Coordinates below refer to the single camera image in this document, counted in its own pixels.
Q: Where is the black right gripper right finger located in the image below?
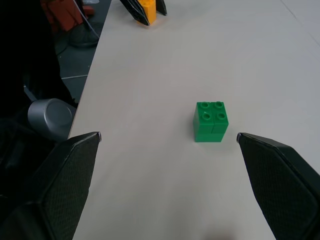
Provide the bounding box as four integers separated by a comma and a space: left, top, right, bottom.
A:
236, 132, 320, 240

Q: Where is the white cable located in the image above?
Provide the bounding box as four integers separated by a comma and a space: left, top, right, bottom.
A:
74, 0, 100, 41

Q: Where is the silver robot body joint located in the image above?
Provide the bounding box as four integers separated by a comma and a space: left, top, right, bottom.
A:
27, 98, 77, 143

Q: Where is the yellow toy brick cube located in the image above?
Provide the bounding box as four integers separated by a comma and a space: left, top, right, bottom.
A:
136, 0, 157, 26

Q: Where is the green toy brick cube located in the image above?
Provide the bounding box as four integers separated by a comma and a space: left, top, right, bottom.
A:
192, 100, 230, 143

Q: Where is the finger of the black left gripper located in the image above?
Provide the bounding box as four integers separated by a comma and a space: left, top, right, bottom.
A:
156, 0, 168, 17
119, 0, 151, 27

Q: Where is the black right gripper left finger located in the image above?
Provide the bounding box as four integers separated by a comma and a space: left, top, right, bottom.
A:
0, 131, 102, 240

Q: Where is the orange red object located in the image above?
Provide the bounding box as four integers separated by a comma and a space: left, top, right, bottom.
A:
40, 0, 96, 34

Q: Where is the black robot body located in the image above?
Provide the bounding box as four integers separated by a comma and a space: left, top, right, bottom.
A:
0, 0, 78, 201

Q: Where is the grey round stand base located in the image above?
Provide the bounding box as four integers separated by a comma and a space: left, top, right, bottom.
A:
68, 23, 101, 50

